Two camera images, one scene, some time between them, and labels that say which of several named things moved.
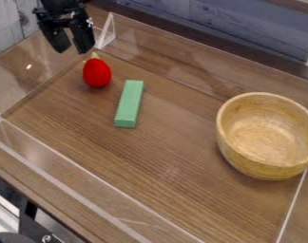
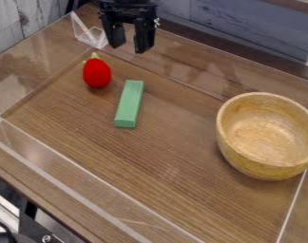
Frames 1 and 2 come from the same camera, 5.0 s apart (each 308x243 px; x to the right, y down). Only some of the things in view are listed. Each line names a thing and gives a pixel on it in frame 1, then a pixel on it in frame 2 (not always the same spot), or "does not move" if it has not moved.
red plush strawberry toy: (97, 72) does not move
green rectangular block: (131, 102) does not move
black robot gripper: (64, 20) -> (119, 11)
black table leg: (30, 210) does not move
